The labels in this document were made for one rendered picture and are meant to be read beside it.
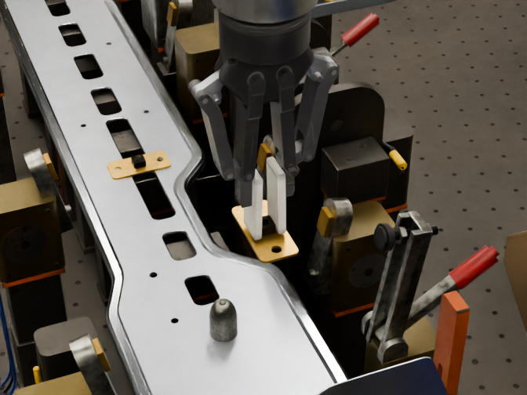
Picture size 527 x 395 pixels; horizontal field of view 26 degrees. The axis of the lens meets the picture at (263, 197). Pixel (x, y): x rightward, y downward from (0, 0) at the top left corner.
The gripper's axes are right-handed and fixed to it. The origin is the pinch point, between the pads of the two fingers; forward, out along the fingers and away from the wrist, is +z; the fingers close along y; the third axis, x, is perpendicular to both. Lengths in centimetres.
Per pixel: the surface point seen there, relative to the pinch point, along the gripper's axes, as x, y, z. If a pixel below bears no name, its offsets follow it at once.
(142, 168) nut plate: -45, 0, 29
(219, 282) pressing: -20.5, -2.2, 29.1
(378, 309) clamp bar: -0.8, -13.3, 19.9
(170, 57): -69, -12, 27
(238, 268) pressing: -22.0, -5.2, 29.1
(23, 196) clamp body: -40.0, 17.0, 24.5
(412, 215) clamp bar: -0.7, -16.3, 7.6
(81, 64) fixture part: -82, -1, 34
